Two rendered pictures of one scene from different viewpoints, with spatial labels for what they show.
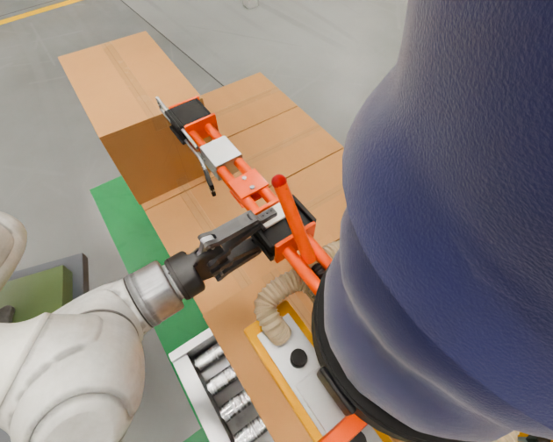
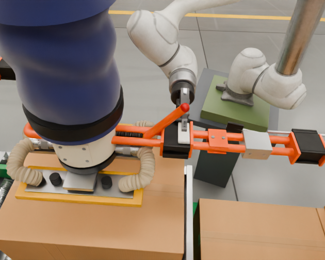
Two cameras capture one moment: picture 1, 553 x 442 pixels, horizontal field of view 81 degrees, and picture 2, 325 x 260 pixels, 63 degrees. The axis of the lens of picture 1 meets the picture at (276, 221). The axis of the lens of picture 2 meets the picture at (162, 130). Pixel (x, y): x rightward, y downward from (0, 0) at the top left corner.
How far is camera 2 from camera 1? 68 cm
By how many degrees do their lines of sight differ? 65
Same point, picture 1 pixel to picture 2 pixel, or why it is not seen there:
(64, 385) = (144, 14)
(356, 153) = not seen: outside the picture
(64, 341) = (159, 21)
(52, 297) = (248, 118)
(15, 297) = (257, 108)
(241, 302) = (176, 167)
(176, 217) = (299, 225)
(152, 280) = (182, 75)
